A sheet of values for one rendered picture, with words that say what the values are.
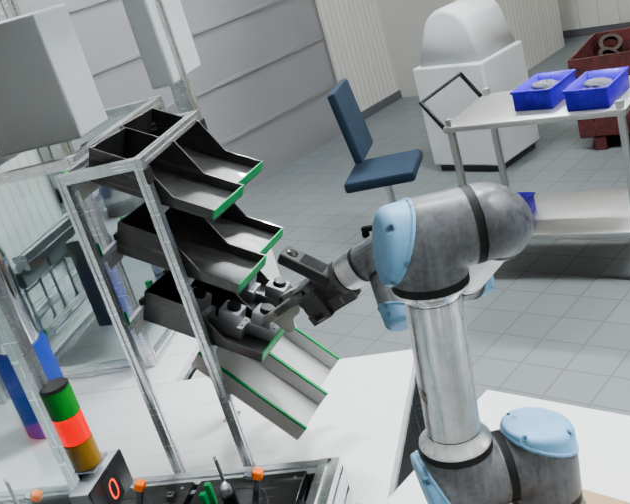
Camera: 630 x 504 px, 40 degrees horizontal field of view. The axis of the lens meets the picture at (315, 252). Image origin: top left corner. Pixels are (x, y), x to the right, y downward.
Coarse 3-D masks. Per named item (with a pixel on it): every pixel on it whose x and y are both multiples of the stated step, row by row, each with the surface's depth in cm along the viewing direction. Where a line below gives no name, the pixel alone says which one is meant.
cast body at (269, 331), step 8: (264, 304) 182; (256, 312) 180; (264, 312) 180; (256, 320) 181; (248, 328) 183; (256, 328) 182; (264, 328) 181; (272, 328) 182; (280, 328) 184; (256, 336) 183; (264, 336) 182; (272, 336) 181
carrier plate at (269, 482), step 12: (216, 480) 181; (228, 480) 180; (240, 480) 179; (252, 480) 178; (264, 480) 176; (276, 480) 175; (288, 480) 174; (300, 480) 173; (216, 492) 177; (276, 492) 172; (288, 492) 171; (300, 492) 170
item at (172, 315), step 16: (160, 288) 186; (176, 288) 193; (208, 288) 190; (144, 304) 182; (160, 304) 180; (176, 304) 178; (160, 320) 182; (176, 320) 180; (192, 336) 181; (224, 336) 182; (240, 352) 178; (256, 352) 176
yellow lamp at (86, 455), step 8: (88, 440) 142; (64, 448) 142; (72, 448) 141; (80, 448) 141; (88, 448) 142; (96, 448) 144; (72, 456) 142; (80, 456) 141; (88, 456) 142; (96, 456) 143; (72, 464) 143; (80, 464) 142; (88, 464) 142; (96, 464) 143
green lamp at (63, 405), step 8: (64, 392) 138; (72, 392) 140; (48, 400) 137; (56, 400) 138; (64, 400) 138; (72, 400) 139; (48, 408) 138; (56, 408) 138; (64, 408) 138; (72, 408) 139; (56, 416) 139; (64, 416) 139; (72, 416) 139
